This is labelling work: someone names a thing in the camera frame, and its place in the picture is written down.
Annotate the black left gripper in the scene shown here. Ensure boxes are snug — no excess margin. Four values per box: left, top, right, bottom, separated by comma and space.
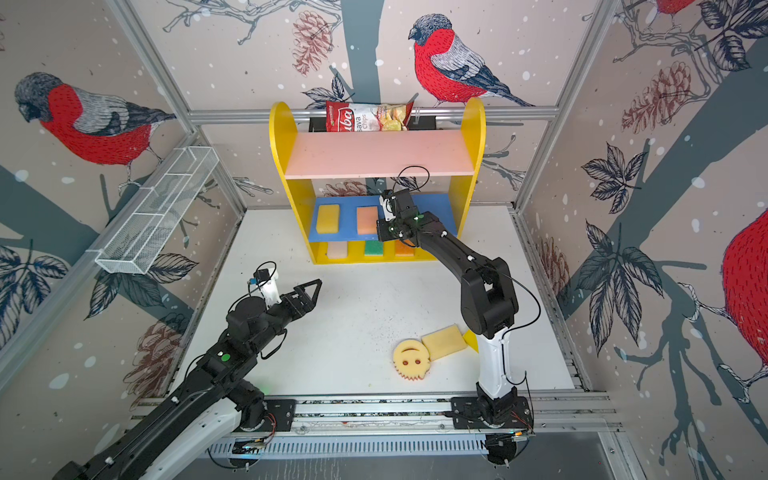
248, 277, 321, 355

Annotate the green scouring sponge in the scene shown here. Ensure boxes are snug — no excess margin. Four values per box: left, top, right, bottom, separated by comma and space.
364, 240, 384, 257

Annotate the salmon pink sponge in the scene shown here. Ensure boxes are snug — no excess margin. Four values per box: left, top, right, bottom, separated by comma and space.
356, 206, 379, 236

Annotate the orange scouring sponge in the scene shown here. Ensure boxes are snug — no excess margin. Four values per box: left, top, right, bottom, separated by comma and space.
395, 241, 415, 258

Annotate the pale pink sponge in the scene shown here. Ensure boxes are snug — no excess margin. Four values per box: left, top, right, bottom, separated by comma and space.
327, 241, 348, 260

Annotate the yellow rectangular sponge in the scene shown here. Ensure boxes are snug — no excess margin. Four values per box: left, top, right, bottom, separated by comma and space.
315, 204, 341, 235

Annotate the cream beige sponge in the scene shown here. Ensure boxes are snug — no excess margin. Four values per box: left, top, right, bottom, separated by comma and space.
421, 325, 467, 362

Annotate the bright yellow sponge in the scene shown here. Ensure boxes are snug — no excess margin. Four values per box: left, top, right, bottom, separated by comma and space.
463, 330, 479, 353

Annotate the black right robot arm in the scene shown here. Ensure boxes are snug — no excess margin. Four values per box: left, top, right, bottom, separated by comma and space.
377, 190, 519, 404

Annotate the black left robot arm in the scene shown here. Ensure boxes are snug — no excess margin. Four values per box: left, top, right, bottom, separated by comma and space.
54, 279, 322, 479

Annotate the yellow wooden shelf unit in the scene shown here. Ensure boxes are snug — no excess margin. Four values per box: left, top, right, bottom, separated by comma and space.
269, 100, 487, 265

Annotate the red chips bag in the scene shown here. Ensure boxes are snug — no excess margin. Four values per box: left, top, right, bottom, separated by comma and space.
326, 101, 413, 133

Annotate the smiley face sponge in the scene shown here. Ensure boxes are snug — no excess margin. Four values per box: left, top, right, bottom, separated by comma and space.
393, 339, 431, 380

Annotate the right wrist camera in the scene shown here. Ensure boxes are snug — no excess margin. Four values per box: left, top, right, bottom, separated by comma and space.
379, 192, 395, 222

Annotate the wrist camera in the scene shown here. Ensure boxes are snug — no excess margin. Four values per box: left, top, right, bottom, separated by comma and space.
250, 267, 280, 308
379, 192, 395, 222

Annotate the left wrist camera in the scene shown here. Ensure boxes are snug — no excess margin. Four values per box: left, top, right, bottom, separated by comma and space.
250, 267, 280, 308

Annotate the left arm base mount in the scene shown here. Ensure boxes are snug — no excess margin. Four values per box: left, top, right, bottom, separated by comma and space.
237, 397, 297, 433

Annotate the white wire mesh basket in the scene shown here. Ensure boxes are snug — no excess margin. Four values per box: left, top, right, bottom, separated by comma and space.
95, 146, 219, 274

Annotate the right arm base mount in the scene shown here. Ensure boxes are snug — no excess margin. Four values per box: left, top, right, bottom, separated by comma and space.
445, 389, 534, 431

